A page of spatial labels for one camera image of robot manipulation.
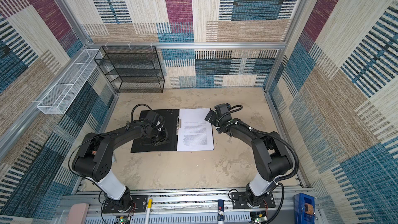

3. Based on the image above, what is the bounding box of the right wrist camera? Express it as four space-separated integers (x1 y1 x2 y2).
215 103 232 118

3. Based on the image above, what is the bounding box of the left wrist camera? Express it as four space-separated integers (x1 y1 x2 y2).
144 111 164 126

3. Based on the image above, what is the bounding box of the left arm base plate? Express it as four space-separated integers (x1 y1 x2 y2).
102 195 148 215

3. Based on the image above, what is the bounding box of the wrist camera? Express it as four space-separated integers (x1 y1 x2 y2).
215 103 232 118
144 111 164 126

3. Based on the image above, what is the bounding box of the blue box with tape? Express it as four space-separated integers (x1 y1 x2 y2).
294 193 315 224

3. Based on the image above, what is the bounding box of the white yellow marker pen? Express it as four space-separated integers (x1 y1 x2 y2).
144 199 152 224

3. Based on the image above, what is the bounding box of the printed paper sheet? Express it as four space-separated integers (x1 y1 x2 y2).
177 108 215 151

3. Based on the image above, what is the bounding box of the orange folder black inside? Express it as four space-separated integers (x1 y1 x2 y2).
131 109 179 153

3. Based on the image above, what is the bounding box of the white wire mesh basket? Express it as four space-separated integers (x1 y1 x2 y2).
37 49 98 115

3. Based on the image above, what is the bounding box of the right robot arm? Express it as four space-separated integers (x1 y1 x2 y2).
205 111 300 224

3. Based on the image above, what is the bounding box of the blue glue stick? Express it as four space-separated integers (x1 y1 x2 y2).
217 199 224 224

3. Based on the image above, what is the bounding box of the pink object at edge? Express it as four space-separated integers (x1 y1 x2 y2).
66 203 89 224

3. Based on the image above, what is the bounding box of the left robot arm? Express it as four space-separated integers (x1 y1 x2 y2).
68 104 168 213

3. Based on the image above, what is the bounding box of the green circuit board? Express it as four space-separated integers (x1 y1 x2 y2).
250 215 267 224
115 216 131 224

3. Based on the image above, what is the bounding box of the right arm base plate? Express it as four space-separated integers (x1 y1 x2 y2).
229 191 276 209

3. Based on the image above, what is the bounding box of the green circuit board left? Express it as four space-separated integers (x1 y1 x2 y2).
115 216 131 224

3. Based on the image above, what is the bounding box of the black wire mesh shelf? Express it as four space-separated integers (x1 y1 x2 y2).
94 46 165 93

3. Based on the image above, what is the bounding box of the green circuit board right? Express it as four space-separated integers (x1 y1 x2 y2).
250 215 267 224

